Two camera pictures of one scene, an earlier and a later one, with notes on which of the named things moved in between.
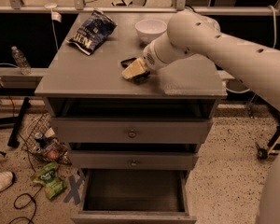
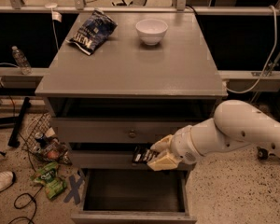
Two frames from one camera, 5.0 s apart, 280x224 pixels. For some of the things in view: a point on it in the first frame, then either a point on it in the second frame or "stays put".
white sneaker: x=1 y=180 stays put
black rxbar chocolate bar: x=139 y=77 -> x=143 y=154
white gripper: x=149 y=59 -> x=181 y=146
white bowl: x=149 y=29 stays put
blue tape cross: x=75 y=185 stays put
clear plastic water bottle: x=21 y=61 stays put
